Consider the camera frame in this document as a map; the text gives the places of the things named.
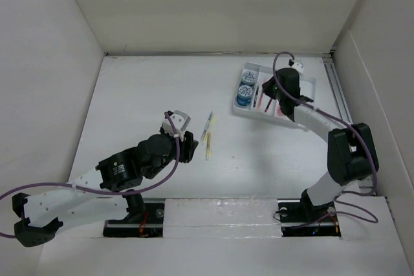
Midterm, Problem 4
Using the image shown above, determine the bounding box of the orange highlighter pen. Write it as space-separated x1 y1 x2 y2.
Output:
257 78 269 110

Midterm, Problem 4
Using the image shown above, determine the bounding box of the blue cleaning gel jar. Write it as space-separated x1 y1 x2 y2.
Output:
235 84 254 107
240 69 258 86

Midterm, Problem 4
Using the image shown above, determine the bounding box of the black gel pen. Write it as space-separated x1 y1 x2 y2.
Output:
252 86 259 108

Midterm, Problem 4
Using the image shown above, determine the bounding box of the cream highlighter pen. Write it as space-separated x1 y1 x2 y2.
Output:
204 131 212 160

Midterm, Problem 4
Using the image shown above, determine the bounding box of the yellow highlighter pen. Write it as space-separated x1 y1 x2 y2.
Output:
201 112 214 144

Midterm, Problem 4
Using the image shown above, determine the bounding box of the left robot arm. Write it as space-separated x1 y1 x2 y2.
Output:
12 131 199 248

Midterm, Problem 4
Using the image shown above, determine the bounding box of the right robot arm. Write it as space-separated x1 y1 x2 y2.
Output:
263 67 379 223

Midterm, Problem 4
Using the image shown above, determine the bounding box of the blue highlighter pen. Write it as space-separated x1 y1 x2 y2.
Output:
201 111 214 143

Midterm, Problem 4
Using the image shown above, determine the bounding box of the white compartment organizer tray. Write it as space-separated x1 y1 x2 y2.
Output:
232 63 307 131

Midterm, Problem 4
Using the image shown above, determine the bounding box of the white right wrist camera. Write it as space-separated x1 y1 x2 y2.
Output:
289 59 304 74

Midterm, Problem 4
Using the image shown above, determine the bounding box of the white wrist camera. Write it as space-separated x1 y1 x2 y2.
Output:
161 110 191 141
289 59 304 74

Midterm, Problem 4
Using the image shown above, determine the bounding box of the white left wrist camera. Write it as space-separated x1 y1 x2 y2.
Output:
161 110 191 141

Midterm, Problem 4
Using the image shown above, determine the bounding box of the aluminium side rail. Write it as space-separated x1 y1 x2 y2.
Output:
323 52 376 196

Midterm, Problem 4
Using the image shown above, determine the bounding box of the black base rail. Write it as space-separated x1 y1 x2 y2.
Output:
103 198 341 239

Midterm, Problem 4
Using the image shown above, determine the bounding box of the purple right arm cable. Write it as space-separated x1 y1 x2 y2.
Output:
272 50 380 227

